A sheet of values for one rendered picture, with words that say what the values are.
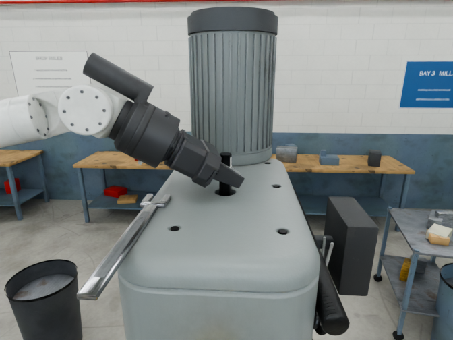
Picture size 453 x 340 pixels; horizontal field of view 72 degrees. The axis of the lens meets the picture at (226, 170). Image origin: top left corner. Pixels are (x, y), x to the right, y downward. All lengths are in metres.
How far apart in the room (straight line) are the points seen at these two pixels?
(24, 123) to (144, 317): 0.30
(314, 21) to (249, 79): 4.19
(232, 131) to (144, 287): 0.40
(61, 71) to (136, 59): 1.17
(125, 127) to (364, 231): 0.62
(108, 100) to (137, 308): 0.26
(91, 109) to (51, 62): 5.09
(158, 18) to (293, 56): 1.97
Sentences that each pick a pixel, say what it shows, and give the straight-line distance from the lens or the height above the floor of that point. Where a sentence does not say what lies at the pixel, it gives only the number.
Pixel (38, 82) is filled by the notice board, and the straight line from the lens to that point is 5.67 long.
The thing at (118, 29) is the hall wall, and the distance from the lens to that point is 5.08.
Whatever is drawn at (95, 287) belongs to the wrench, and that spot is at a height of 1.90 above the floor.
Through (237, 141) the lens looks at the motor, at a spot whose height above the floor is 1.95.
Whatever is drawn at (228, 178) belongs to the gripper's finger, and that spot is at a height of 1.92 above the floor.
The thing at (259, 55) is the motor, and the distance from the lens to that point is 0.68.
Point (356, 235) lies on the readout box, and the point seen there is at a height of 1.70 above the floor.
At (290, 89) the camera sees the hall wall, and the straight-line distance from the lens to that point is 4.76.
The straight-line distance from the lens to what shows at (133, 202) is 4.78.
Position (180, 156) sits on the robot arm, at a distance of 0.47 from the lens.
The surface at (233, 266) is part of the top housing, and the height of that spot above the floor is 1.89.
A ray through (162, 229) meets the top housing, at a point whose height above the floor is 1.89.
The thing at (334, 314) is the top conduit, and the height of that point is 1.81.
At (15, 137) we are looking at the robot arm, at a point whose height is 2.00.
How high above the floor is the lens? 2.09
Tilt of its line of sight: 18 degrees down
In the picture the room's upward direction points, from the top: straight up
